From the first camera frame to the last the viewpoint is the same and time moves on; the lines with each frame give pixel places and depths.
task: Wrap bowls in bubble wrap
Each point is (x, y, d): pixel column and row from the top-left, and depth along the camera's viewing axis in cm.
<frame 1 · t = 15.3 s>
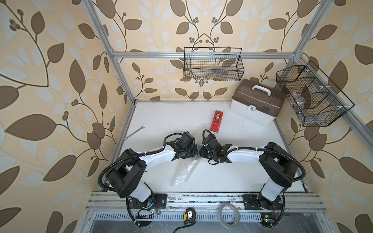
left hand: (196, 150, 87), fingers closed
right hand: (200, 152, 91), fingers open
red tape dispenser: (216, 121, 104), point 6 cm above the table
green clear tape roll: (217, 117, 104), point 8 cm above the table
clear bubble wrap sheet: (183, 168, 83), point 6 cm above the table
white brown storage box: (256, 101, 95), point 21 cm above the table
silver wrench: (142, 127, 107), on the table

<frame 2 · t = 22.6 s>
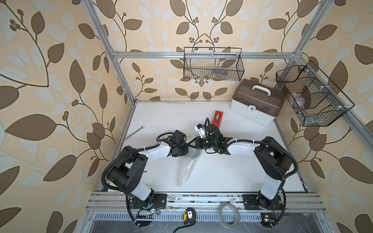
left hand: (185, 149, 91), fingers closed
right hand: (187, 145, 86), fingers closed
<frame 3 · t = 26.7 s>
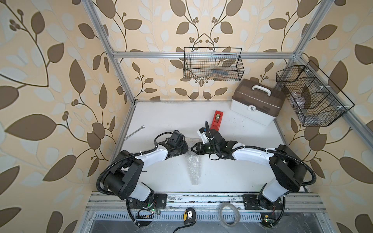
left hand: (185, 146, 90), fingers closed
right hand: (193, 149, 85), fingers open
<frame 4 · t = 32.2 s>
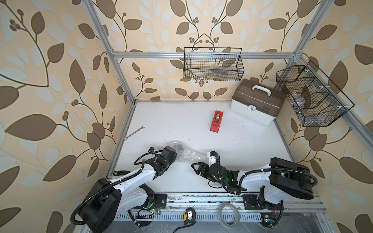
left hand: (171, 153, 88), fingers closed
right hand: (193, 167, 81), fingers open
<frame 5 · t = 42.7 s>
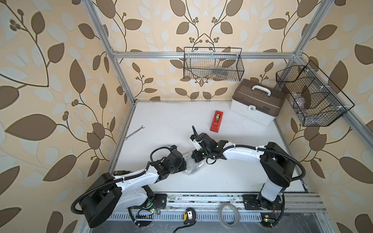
left hand: (186, 162, 85), fingers closed
right hand: (192, 156, 86), fingers closed
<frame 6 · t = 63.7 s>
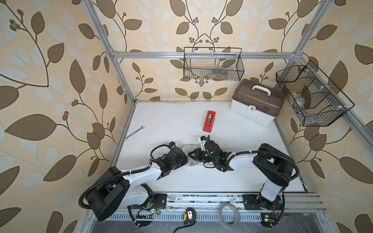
left hand: (187, 156, 86), fingers closed
right hand: (187, 154, 85), fingers closed
red tape dispenser: (209, 121, 104), point 6 cm above the table
green clear tape roll: (210, 116, 104), point 8 cm above the table
